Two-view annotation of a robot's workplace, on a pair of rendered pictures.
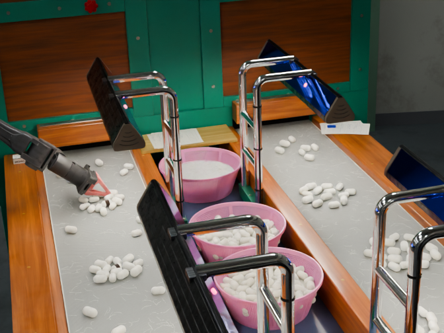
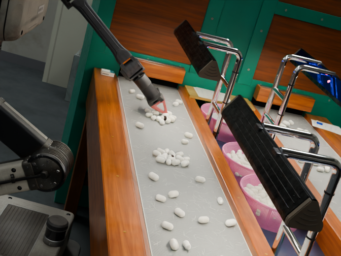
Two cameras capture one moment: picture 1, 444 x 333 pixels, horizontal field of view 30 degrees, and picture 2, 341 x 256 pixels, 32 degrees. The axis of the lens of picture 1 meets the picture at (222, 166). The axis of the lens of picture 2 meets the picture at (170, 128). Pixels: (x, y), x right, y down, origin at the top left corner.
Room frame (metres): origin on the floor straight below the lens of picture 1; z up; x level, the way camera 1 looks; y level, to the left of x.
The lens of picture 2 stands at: (-0.15, 0.32, 1.58)
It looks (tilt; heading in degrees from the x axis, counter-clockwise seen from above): 20 degrees down; 0
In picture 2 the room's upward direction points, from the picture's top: 16 degrees clockwise
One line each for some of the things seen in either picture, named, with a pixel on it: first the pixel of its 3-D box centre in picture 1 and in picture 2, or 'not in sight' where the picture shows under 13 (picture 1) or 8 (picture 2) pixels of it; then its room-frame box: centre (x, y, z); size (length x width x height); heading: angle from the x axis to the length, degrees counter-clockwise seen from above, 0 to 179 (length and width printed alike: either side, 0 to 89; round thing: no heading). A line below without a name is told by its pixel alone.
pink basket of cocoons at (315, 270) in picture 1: (268, 290); (273, 205); (1.74, -0.10, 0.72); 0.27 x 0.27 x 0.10
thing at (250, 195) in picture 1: (276, 136); (292, 112); (2.32, -0.17, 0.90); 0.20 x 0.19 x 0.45; 14
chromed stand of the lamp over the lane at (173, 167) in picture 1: (145, 153); (203, 92); (2.22, 0.22, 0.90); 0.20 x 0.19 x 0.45; 14
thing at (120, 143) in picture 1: (111, 98); (196, 46); (2.21, 0.30, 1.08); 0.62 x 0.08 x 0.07; 14
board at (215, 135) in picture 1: (185, 139); (219, 97); (2.65, 0.12, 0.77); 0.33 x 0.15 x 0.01; 104
